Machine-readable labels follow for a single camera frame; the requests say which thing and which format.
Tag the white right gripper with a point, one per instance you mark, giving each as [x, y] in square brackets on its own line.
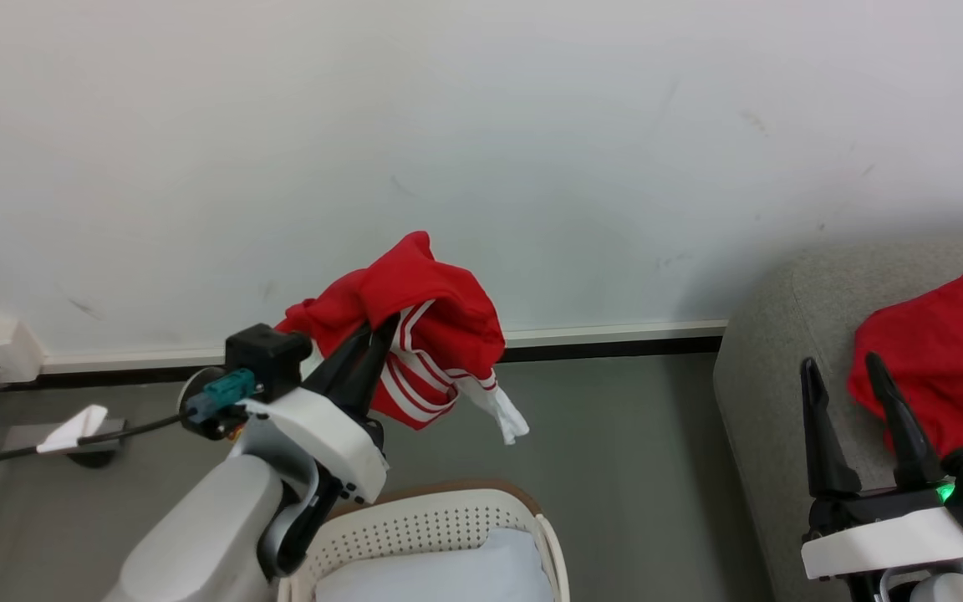
[891, 539]

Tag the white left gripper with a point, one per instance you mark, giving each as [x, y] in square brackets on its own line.
[314, 435]

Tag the red garment with white trim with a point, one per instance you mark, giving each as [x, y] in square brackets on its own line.
[933, 359]

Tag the red shorts with white stripes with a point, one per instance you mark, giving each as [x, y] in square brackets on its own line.
[440, 309]

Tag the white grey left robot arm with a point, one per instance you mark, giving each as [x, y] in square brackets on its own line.
[214, 535]

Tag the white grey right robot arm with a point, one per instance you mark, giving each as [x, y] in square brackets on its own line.
[941, 589]

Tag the grey fabric sofa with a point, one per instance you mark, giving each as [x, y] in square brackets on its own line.
[782, 351]

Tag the white cloth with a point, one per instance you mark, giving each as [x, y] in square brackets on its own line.
[440, 573]

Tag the white perforated laundry basket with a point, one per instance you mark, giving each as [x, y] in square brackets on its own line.
[415, 522]

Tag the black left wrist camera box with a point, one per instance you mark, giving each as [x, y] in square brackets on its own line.
[268, 355]

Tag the black round frame foot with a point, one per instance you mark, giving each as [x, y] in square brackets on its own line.
[93, 458]

